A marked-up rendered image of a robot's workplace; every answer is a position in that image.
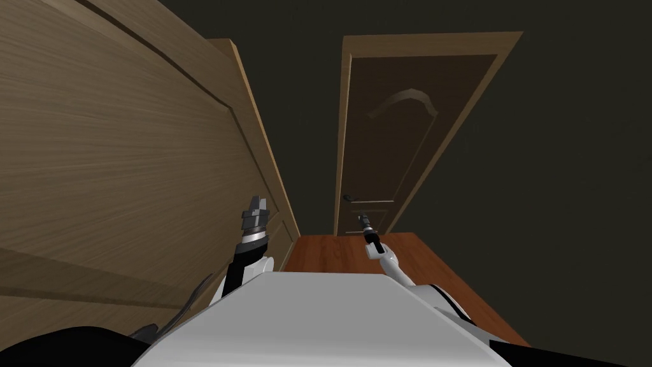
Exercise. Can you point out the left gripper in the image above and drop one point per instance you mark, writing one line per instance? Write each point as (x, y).
(255, 221)

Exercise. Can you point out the dark brown door leaf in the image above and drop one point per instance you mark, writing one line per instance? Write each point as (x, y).
(387, 148)

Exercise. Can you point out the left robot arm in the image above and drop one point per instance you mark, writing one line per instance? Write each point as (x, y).
(245, 265)

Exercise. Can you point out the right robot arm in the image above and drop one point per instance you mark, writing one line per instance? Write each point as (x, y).
(389, 262)

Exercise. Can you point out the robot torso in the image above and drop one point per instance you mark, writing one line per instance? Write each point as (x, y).
(326, 326)

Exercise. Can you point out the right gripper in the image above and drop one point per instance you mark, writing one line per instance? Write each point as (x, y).
(364, 224)

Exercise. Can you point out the light brown door leaf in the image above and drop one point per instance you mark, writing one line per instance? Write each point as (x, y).
(127, 153)

